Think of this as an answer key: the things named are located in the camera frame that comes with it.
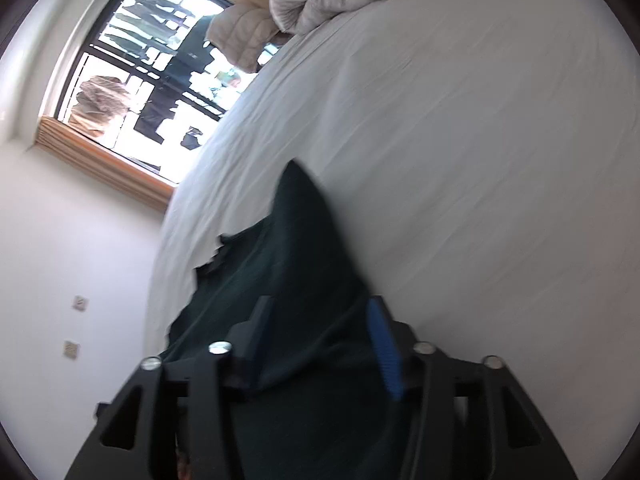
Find black hanging clothes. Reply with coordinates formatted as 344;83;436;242
134;84;177;144

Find row of long hanging clothes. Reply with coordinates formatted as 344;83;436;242
102;0;194;57

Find dark green sweater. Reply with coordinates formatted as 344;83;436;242
165;160;416;480

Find beige puffer vest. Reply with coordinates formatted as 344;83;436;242
206;2;293;73

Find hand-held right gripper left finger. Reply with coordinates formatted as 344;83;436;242
62;296;273;480

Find bed with white sheet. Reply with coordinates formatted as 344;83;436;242
145;0;638;480

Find brown hanging garment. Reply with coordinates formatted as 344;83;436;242
69;75;129;137

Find black framed balcony window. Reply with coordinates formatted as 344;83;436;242
52;0;281;186

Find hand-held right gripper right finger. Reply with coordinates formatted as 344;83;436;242
367;295;581;480

